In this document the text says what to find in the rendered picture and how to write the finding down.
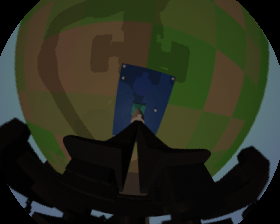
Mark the blue circuit board with components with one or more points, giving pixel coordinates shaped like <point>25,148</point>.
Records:
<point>142,95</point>

